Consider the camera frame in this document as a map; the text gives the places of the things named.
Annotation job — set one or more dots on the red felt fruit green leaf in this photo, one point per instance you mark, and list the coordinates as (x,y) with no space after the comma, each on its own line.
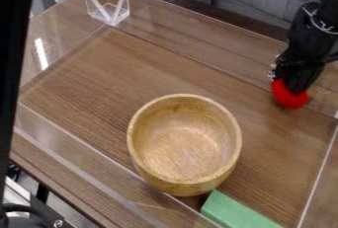
(285,97)

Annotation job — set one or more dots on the green block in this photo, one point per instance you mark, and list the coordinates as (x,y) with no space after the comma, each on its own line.
(231,214)

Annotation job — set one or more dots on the wooden bowl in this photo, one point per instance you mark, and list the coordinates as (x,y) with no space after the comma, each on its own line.
(184,143)

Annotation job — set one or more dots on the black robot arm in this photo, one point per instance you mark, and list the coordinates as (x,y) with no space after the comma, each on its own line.
(311,37)

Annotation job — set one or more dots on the black vertical pole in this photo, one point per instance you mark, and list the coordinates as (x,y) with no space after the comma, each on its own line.
(15,12)

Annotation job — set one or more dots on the clear acrylic tray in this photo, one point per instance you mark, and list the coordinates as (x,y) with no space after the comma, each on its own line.
(91,73)

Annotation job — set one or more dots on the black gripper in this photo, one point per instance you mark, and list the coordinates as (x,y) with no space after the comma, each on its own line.
(299,70)

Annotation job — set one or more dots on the black clamp with cable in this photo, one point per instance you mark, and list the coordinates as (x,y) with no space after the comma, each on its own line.
(27,212)

